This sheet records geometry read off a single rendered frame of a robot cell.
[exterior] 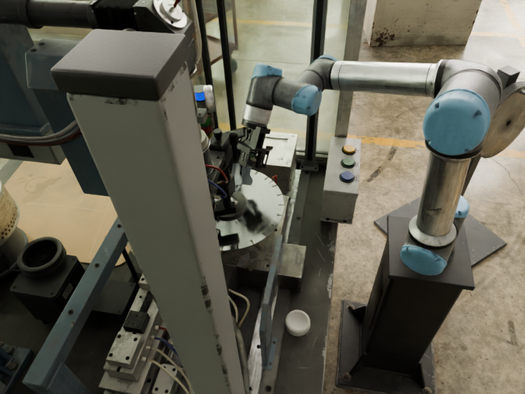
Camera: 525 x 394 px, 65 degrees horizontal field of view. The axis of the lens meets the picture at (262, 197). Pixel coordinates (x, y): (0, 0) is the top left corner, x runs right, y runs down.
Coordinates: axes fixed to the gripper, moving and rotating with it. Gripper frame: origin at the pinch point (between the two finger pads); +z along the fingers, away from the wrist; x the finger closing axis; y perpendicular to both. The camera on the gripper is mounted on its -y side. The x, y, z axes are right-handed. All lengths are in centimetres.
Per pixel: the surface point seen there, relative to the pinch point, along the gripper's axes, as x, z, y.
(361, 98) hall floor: 200, -27, -118
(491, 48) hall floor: 332, -98, -97
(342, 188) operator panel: 32.5, -5.0, 13.3
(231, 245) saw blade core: -6.7, 11.4, 13.4
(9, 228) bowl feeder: -49, 28, -36
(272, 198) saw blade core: 9.5, 0.6, 7.1
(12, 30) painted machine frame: -57, -30, -2
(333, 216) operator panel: 36.4, 6.2, 10.4
